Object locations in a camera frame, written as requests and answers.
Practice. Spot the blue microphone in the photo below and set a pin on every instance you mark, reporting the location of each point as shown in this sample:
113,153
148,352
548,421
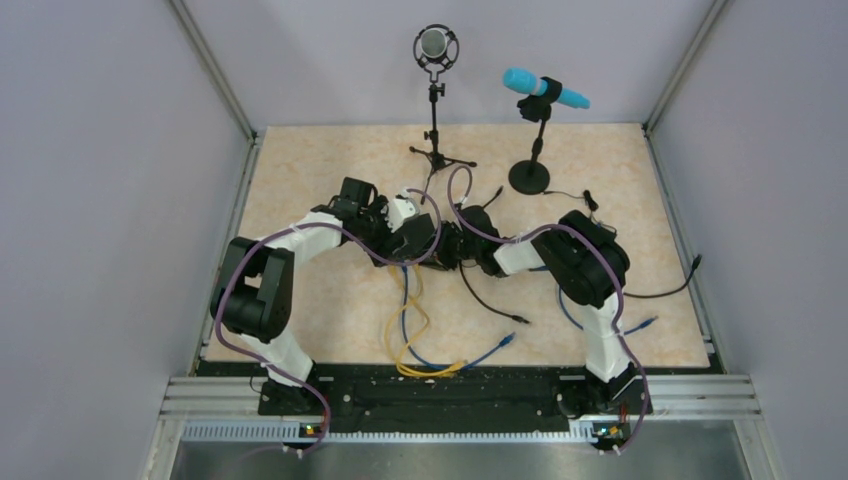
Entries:
530,176

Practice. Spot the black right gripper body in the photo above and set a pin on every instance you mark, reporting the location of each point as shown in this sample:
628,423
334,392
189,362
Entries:
470,249

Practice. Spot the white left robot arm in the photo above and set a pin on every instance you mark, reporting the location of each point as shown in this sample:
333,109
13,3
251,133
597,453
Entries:
252,300

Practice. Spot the black network switch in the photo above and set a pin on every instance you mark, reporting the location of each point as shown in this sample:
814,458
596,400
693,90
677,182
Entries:
409,241

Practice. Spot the silver condenser microphone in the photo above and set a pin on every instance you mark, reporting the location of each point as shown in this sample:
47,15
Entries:
436,45

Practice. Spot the black tripod microphone stand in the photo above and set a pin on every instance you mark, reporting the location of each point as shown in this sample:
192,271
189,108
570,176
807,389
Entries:
436,159

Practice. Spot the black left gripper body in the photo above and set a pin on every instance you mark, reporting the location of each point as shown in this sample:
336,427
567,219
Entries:
374,230

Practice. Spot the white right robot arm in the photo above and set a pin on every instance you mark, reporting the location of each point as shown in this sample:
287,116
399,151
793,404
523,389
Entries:
583,258

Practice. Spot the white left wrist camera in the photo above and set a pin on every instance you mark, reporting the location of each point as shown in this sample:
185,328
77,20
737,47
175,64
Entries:
399,210

